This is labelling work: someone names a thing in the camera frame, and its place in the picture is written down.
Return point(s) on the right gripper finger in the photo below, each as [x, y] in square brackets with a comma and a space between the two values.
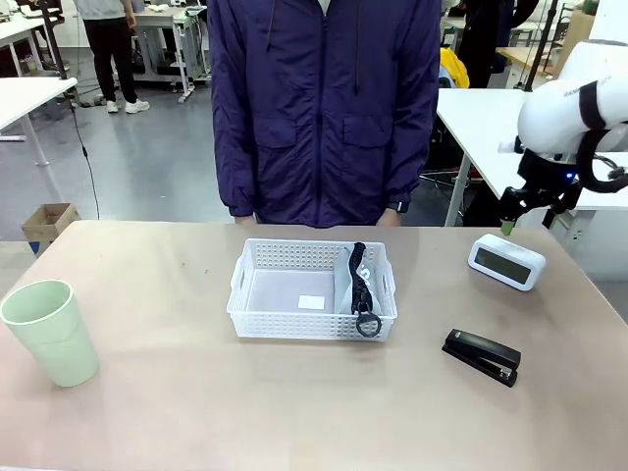
[559, 205]
[509, 206]

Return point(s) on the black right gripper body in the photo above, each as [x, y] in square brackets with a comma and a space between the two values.
[547, 176]

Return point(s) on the white digital alarm clock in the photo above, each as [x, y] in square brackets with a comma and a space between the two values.
[505, 265]

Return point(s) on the black stapler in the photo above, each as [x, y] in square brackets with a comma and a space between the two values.
[483, 350]

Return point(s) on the pale green plastic cup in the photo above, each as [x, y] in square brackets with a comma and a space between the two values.
[54, 343]

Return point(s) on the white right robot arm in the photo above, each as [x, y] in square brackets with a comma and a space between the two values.
[554, 113]

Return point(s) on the white perforated plastic basket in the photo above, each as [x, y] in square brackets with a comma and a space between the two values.
[275, 326]

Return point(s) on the person's left hand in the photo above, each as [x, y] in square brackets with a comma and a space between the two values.
[391, 219]

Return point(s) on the person's right hand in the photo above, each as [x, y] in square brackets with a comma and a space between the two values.
[245, 219]

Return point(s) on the black wrist watch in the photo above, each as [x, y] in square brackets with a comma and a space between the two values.
[400, 206]

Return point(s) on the black tripod pole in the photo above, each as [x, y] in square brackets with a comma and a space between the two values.
[537, 54]

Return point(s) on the wooden top table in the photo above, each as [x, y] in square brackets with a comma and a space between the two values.
[520, 55]

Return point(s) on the yellow jacket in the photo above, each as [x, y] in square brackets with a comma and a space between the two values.
[454, 68]

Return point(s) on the person in dark clothes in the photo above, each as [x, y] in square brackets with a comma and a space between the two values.
[483, 39]

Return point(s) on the light wooden cabinet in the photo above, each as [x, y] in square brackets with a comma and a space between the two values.
[576, 27]

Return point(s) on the grey printed fabric pouch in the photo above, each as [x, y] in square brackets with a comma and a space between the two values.
[342, 289]

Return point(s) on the person in navy jacket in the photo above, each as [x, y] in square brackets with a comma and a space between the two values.
[319, 122]

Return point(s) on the white rectangular sticker label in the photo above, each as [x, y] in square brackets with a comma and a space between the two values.
[312, 302]

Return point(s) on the grey metal workbench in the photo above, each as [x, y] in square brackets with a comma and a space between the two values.
[162, 29]

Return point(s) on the person in black trousers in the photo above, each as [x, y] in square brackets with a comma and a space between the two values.
[110, 49]

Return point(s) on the brown cardboard box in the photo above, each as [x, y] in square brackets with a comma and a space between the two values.
[46, 223]

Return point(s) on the black clamp stand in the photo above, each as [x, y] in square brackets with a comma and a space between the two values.
[55, 39]

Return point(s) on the white table with metal leg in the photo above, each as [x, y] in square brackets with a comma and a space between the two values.
[24, 98]

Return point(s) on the white desk with clutter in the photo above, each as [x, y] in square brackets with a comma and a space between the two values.
[19, 27]

